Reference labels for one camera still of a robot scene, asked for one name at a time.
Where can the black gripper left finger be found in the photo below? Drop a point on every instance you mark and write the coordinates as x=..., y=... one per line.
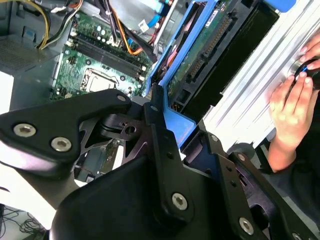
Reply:
x=50, y=120

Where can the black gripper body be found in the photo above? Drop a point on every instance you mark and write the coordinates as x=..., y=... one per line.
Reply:
x=112, y=207

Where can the hard disk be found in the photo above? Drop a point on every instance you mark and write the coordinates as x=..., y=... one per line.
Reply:
x=200, y=50

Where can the person's right hand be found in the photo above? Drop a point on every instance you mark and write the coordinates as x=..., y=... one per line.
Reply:
x=313, y=52

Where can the person's left hand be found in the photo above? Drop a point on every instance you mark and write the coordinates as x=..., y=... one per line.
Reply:
x=290, y=112

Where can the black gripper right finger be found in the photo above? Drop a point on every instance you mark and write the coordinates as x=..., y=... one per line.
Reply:
x=230, y=190

